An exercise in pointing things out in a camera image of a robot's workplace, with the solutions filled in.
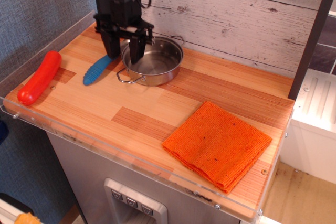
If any blue handled metal spoon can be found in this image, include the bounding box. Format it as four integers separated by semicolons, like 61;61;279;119
83;55;114;86

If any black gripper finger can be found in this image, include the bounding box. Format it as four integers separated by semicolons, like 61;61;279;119
129;31;146;64
100;30;121;60

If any yellow object bottom left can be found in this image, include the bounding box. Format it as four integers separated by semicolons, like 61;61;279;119
14;212;41;224

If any red plastic sausage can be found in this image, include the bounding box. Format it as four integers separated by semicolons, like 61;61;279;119
17;51;62;105

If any dark left shelf post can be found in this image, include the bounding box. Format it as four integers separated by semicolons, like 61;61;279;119
94;0;110;44

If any stainless steel pot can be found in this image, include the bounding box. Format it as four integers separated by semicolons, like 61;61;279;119
117;35;185;86

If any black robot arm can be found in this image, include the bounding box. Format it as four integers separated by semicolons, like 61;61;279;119
94;0;154;64

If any grey toy fridge cabinet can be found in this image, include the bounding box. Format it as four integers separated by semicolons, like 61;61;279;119
47;133;240;223

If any white toy sink unit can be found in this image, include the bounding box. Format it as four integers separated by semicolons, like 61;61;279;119
278;11;336;185

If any dark right shelf post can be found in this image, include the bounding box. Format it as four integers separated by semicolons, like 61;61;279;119
288;0;333;100

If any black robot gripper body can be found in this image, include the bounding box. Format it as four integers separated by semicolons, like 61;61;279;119
104;0;154;44

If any orange folded cloth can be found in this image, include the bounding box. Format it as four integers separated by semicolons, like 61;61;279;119
162;101;272;194

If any clear acrylic edge guard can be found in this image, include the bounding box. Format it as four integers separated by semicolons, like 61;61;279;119
1;13;294;223

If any dark shelf post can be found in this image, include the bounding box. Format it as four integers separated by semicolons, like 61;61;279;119
94;0;110;44
288;0;333;100

